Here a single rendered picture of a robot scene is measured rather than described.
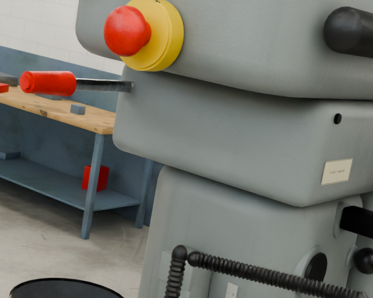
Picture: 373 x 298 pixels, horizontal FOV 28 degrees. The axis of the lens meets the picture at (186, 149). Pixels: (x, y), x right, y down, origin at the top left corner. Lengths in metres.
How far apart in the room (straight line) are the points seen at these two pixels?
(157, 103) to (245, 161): 0.12
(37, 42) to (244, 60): 6.68
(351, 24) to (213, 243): 0.29
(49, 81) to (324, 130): 0.25
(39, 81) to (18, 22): 6.79
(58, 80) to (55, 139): 6.35
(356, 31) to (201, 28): 0.12
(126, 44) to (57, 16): 6.49
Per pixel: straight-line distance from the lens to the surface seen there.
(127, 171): 6.44
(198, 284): 0.74
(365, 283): 0.90
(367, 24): 0.57
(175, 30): 0.60
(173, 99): 0.73
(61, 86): 0.68
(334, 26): 0.57
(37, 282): 3.16
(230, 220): 0.74
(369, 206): 0.88
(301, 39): 0.58
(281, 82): 0.58
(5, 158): 6.99
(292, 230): 0.73
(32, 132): 7.25
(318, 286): 0.63
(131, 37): 0.58
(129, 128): 0.77
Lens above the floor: 1.78
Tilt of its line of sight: 10 degrees down
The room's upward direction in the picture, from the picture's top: 10 degrees clockwise
